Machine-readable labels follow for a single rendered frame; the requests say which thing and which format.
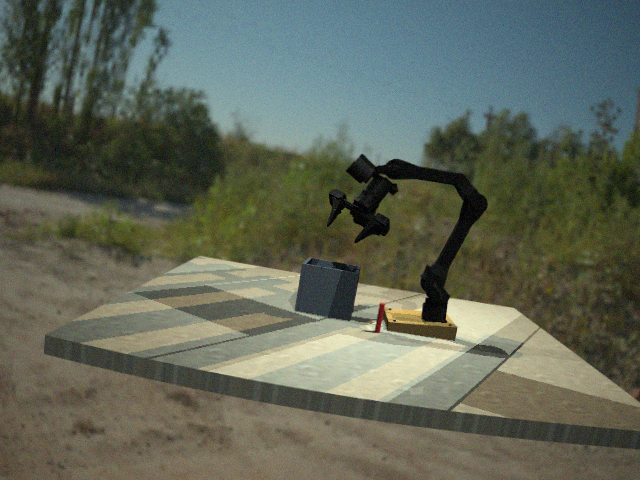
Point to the dark red peg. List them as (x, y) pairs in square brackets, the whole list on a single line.
[(379, 318)]

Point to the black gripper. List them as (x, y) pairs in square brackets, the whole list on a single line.
[(364, 205)]

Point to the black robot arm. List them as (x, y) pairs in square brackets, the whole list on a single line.
[(434, 278)]

